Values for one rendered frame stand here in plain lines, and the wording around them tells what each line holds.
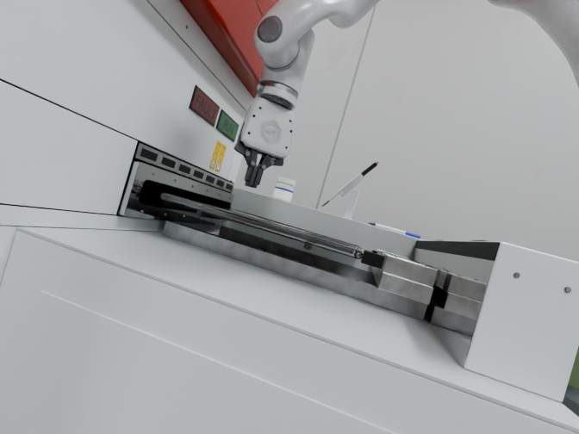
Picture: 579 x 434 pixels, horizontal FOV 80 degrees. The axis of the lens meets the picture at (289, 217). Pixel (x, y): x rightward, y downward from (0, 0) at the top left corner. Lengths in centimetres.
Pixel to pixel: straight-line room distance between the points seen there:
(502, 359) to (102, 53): 60
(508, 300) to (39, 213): 56
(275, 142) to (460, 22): 208
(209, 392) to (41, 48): 42
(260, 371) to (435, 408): 16
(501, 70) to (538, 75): 19
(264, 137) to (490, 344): 50
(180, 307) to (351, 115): 215
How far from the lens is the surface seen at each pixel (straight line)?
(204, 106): 79
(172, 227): 71
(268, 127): 70
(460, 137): 234
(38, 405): 53
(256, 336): 37
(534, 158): 237
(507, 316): 43
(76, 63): 54
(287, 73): 72
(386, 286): 58
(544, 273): 44
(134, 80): 62
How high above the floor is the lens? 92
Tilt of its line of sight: level
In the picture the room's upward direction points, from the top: 16 degrees clockwise
